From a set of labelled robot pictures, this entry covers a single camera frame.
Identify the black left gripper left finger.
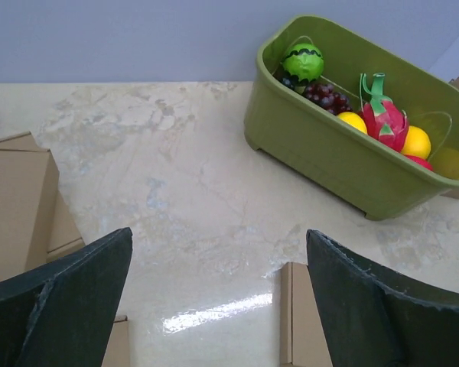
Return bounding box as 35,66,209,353
0,227,132,366

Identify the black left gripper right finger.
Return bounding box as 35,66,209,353
306,229,459,366

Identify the brown cardboard box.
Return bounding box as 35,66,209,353
280,262,333,367

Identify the folded cardboard box lower left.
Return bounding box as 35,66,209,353
102,315,130,367

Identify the cardboard box under upper left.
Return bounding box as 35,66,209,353
0,132,85,262

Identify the folded cardboard box upper left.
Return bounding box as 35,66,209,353
0,149,59,282

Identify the olive green plastic basket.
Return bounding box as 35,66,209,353
244,15,459,220

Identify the lower cardboard boxes right stack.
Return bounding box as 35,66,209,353
441,187,459,200

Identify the red apple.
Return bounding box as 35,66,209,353
405,154,433,171

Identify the orange yellow fruit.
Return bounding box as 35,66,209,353
401,125,431,160

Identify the pink dragon fruit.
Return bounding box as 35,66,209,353
359,73,409,152

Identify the yellow mango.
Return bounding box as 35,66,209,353
337,112,368,135

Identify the red grape bunch in basket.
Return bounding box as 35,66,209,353
301,83,353,115

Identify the dark purple grape bunch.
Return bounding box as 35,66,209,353
280,76,295,90

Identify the green black striped fruit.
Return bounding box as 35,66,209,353
282,43,324,83

